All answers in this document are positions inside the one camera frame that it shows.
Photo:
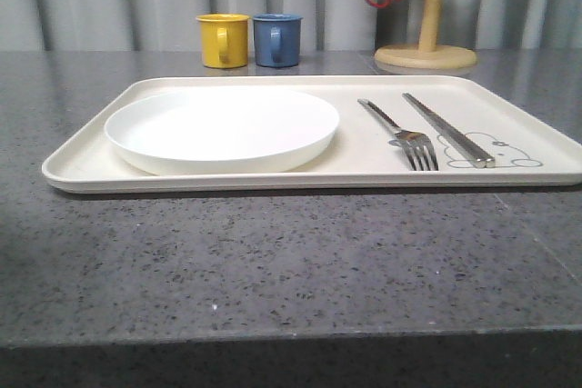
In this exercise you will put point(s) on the wooden mug tree stand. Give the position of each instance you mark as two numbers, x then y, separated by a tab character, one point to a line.
427	53

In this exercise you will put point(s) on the silver metal fork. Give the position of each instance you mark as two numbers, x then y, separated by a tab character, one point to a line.
417	147

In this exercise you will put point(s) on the silver metal chopstick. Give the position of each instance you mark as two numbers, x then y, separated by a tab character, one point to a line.
443	133
454	131

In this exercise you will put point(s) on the white round plate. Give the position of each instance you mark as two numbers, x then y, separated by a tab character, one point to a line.
222	130

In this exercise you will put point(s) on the blue enamel mug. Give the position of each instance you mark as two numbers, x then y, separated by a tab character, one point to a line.
277	39

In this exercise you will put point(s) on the yellow enamel mug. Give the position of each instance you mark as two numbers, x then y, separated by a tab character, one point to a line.
224	40

